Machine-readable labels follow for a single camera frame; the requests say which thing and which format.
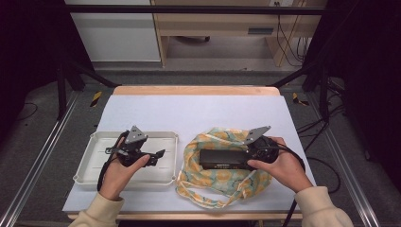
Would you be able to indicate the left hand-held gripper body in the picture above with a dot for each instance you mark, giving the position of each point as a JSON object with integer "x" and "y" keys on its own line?
{"x": 132, "y": 151}

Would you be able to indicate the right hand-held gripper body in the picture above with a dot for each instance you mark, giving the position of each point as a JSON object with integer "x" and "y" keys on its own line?
{"x": 265, "y": 151}

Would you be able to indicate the long black box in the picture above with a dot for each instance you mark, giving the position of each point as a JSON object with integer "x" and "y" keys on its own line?
{"x": 220, "y": 157}

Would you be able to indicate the orange flower print cloth bag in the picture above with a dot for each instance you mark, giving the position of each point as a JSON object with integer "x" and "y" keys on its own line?
{"x": 217, "y": 183}

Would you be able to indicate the person's right hand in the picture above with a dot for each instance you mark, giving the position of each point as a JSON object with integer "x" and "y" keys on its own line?
{"x": 287, "y": 167}

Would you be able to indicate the person's left hand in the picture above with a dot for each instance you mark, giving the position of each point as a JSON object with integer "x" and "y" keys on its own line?
{"x": 116, "y": 179}

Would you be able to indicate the white plastic tray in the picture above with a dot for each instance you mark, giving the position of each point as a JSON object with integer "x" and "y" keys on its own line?
{"x": 94, "y": 164}

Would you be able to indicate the white table mat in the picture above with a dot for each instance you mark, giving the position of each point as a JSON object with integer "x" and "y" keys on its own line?
{"x": 176, "y": 113}

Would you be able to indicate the yellow black floor tape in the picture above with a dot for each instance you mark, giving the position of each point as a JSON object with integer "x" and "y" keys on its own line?
{"x": 298, "y": 100}
{"x": 96, "y": 98}

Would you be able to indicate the wooden table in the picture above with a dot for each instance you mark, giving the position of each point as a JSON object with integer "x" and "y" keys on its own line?
{"x": 195, "y": 90}

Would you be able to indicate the black metal stand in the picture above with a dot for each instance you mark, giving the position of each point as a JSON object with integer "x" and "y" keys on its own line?
{"x": 63, "y": 91}
{"x": 323, "y": 94}

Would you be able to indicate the white cabinet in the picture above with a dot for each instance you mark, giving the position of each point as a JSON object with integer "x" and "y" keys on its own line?
{"x": 116, "y": 34}

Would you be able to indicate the dark curtain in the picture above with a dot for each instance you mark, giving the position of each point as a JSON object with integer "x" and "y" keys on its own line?
{"x": 28, "y": 47}
{"x": 369, "y": 78}

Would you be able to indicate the light wooden desk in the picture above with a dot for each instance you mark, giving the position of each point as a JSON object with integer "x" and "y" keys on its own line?
{"x": 217, "y": 23}

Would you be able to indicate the aluminium floor rail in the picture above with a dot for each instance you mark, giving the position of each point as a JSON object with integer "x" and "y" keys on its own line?
{"x": 346, "y": 164}
{"x": 38, "y": 160}

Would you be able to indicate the black horizontal frame bar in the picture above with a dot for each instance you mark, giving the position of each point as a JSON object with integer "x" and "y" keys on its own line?
{"x": 189, "y": 9}

